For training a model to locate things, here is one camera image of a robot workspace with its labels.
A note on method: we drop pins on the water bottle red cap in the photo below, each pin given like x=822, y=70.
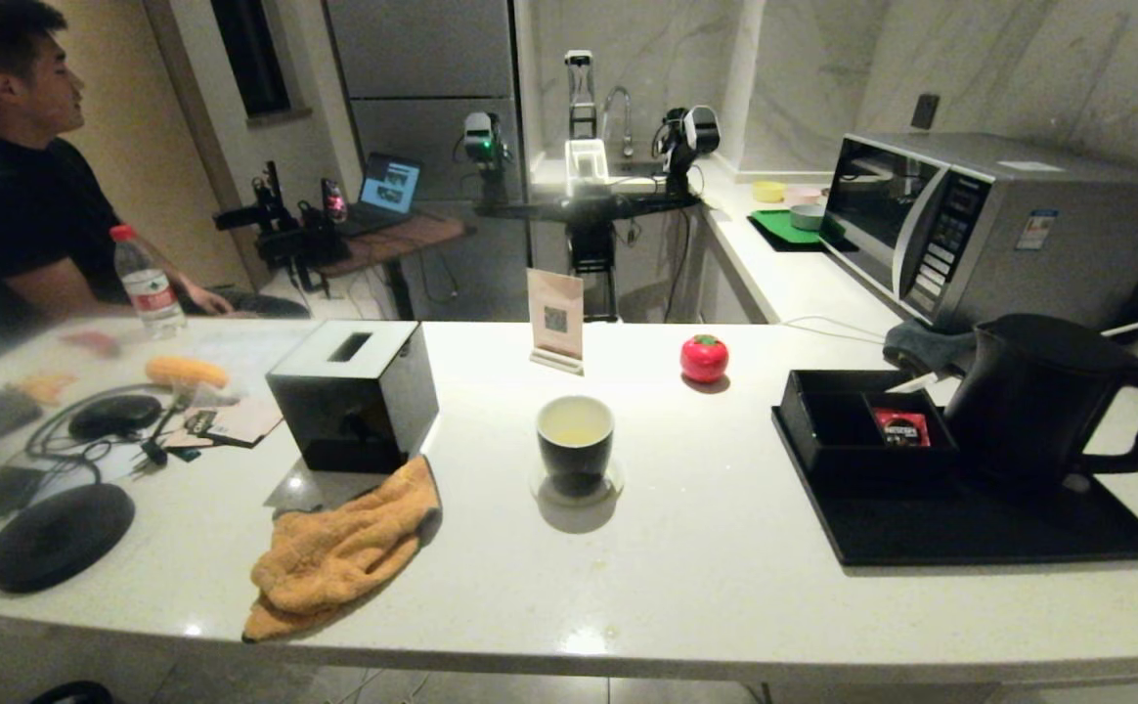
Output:
x=149, y=293

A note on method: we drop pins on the black electric kettle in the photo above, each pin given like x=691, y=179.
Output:
x=1028, y=411

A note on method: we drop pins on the background robot arm black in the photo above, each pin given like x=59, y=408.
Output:
x=691, y=137

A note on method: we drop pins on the background robot arm green light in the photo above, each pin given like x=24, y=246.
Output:
x=479, y=137

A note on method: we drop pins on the brown tea packet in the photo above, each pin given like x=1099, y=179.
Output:
x=241, y=422

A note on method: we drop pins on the QR code sign stand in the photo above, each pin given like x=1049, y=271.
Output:
x=554, y=313

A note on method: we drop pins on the black background robot stand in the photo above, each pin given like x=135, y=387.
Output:
x=589, y=244

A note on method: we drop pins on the black mug white inside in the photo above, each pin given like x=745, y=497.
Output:
x=574, y=464

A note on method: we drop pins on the red tomato toy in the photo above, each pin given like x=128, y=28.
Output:
x=704, y=360

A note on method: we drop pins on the white basket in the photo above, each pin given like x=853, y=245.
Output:
x=569, y=166

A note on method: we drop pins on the wooden side table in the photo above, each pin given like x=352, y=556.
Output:
x=413, y=235

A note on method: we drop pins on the black tissue box white lid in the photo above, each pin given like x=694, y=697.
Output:
x=354, y=411

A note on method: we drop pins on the green tray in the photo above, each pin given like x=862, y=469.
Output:
x=774, y=227

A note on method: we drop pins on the laptop with blue screen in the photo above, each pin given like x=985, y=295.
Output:
x=388, y=188

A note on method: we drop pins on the metal faucet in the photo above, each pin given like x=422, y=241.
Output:
x=618, y=108

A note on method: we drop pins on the yellow bowl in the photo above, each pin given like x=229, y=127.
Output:
x=769, y=192

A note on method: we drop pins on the pale green bowl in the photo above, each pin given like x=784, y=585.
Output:
x=808, y=217

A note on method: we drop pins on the pink bowl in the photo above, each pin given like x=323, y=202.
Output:
x=802, y=196

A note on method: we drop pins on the black organizer box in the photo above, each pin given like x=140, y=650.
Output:
x=853, y=460

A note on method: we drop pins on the orange microfiber cloth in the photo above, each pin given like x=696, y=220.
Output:
x=334, y=557

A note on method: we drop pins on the grey refrigerator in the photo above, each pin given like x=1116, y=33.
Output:
x=432, y=59

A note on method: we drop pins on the red coffee sachet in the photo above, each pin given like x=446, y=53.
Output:
x=901, y=428

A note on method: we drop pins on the grey cloth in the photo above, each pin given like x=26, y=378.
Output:
x=926, y=344

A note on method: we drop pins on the clear plastic wrapper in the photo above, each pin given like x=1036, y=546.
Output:
x=207, y=396

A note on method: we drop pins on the yellow corn toy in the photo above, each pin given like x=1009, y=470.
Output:
x=185, y=372

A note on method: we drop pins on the black serving tray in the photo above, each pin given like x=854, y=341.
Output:
x=921, y=533

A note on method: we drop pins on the black power plug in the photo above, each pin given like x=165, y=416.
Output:
x=152, y=452

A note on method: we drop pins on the dark window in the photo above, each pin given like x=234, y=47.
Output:
x=251, y=54

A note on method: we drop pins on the black computer mouse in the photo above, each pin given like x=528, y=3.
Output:
x=114, y=416

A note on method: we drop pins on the silver microwave oven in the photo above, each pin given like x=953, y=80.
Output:
x=1019, y=244

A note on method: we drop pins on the red chili toy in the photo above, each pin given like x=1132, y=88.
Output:
x=90, y=342

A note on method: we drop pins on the orange toy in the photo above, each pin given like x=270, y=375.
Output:
x=46, y=388

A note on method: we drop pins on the black round kettle base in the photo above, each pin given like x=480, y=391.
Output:
x=56, y=538

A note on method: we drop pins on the person in black shirt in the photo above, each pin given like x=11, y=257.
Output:
x=12, y=215

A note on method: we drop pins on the black round base part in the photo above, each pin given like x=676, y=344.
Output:
x=70, y=694

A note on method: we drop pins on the dark wall socket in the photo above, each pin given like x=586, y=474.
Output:
x=925, y=111

